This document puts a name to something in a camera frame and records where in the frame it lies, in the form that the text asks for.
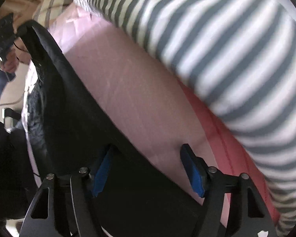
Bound black pants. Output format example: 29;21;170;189
18;20;203;236

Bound person's left hand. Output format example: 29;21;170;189
0;48;19;74

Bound plaid pillow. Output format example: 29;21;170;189
32;0;73;28

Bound pink purple bed sheet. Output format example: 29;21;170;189
22;3;281;237

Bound grey white striped quilt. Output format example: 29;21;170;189
74;0;296;236

